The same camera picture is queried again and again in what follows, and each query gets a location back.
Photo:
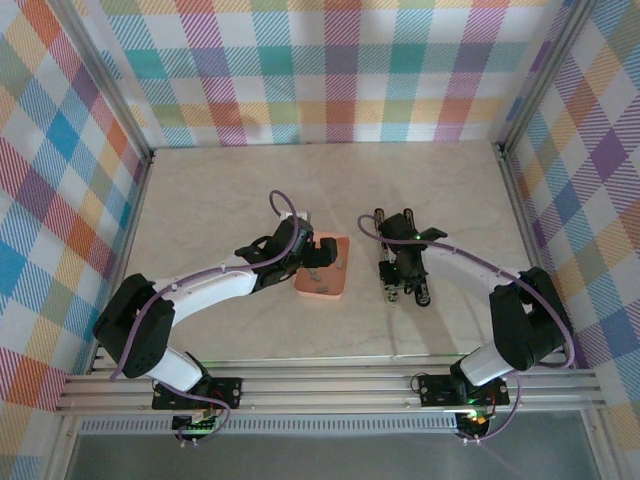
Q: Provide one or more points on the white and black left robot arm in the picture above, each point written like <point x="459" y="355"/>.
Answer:
<point x="210" y="290"/>

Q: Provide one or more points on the small green circuit board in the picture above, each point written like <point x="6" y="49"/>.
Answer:
<point x="475" y="421"/>
<point x="192" y="425"/>

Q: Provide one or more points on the aluminium side rail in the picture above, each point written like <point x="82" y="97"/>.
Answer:
<point x="125" y="250"/>
<point x="534" y="250"/>

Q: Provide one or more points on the silver and black stapler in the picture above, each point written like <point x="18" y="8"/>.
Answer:
<point x="391" y="299"/>

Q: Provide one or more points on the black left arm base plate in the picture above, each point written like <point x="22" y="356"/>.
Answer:
<point x="230" y="392"/>

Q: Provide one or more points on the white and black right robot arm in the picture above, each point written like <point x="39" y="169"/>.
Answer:
<point x="520" y="325"/>

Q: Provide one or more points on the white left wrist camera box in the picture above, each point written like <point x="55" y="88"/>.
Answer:
<point x="300" y="217"/>

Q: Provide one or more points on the aluminium cross rail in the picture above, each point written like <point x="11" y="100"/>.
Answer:
<point x="325" y="395"/>

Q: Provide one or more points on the orange plastic tray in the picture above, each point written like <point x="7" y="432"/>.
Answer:
<point x="330" y="280"/>

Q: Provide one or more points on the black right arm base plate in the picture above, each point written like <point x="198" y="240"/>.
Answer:
<point x="435" y="390"/>

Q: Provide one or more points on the aluminium corner post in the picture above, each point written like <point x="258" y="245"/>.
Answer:
<point x="107" y="75"/>
<point x="545" y="75"/>

